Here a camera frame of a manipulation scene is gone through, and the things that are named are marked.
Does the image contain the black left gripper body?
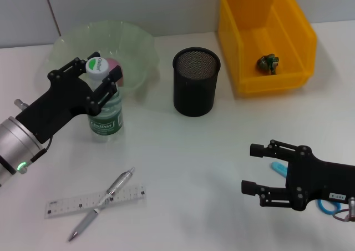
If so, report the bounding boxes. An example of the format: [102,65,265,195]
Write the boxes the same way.
[15,70,99,145]

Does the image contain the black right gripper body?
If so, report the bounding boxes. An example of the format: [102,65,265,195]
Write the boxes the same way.
[285,145,355,212]

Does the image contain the pink toy peach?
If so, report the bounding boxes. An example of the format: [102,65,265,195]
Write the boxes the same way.
[104,58,125,87]

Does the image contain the clear green-label water bottle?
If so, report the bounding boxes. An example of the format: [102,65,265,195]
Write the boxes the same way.
[85,56,125,143]

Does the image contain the green plastic wrapper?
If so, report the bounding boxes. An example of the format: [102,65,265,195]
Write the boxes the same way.
[255,53,280,76]

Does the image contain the blue safety scissors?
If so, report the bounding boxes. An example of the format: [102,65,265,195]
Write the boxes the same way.
[271,161,343,215]

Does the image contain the translucent green fruit bowl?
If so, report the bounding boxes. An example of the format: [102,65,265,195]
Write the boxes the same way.
[48,19,160,96]

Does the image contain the black mesh pen cup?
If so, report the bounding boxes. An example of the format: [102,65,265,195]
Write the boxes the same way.
[171,47,222,118]

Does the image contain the silver ballpoint pen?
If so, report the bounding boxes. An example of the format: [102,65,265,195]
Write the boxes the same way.
[68,167,136,242]

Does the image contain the clear plastic ruler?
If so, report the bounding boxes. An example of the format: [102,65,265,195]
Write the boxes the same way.
[44,183,147,220]

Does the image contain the yellow plastic storage bin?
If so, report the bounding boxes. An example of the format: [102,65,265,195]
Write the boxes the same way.
[217,0,318,96]

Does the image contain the left arm connector cable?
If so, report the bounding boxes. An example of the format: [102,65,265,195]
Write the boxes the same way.
[14,98,54,163]

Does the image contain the arm connector cable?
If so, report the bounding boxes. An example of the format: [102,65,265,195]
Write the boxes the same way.
[331,197,355,223]
[14,98,54,163]

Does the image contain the right arm connector cable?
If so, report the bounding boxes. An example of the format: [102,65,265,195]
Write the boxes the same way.
[331,197,355,223]

